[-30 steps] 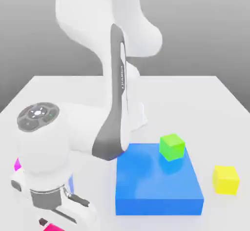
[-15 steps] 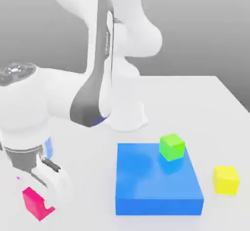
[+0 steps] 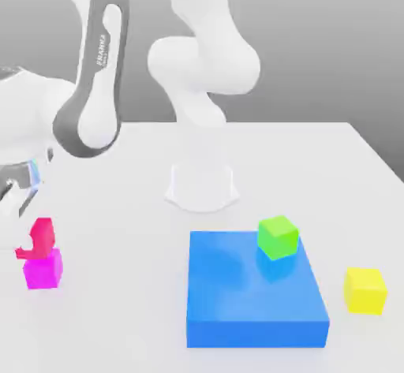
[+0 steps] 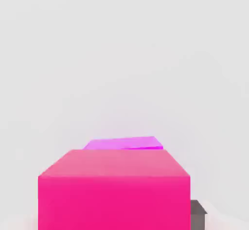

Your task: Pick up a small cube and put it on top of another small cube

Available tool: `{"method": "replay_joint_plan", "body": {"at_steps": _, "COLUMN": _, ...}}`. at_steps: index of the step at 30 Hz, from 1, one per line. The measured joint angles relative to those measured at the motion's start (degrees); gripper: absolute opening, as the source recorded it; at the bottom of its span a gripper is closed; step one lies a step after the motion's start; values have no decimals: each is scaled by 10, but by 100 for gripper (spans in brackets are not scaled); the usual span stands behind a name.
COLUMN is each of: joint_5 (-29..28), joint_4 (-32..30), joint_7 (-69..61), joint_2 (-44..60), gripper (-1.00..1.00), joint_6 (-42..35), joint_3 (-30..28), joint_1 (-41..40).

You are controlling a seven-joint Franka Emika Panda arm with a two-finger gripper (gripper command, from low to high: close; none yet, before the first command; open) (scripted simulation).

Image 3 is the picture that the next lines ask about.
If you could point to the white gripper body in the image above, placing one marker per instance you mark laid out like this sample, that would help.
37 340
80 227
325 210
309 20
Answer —
11 221

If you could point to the small red cube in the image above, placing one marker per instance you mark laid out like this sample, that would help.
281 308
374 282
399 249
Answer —
42 237

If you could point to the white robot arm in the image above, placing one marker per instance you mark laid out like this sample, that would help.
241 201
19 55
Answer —
202 64

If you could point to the small magenta cube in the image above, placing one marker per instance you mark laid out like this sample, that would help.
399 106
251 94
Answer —
41 273

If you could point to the small green cube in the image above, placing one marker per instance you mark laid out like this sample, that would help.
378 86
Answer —
277 237

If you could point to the small yellow cube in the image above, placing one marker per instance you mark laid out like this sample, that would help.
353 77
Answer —
364 291

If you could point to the large blue box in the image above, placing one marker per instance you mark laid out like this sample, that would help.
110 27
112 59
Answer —
249 297

